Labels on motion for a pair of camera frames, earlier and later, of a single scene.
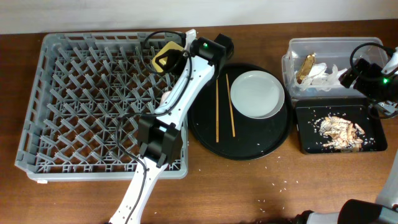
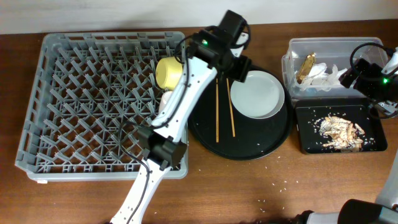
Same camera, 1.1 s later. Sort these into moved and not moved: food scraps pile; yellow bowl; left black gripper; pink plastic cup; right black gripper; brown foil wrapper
Moved: left black gripper; yellow bowl
Not moved: food scraps pile; right black gripper; pink plastic cup; brown foil wrapper
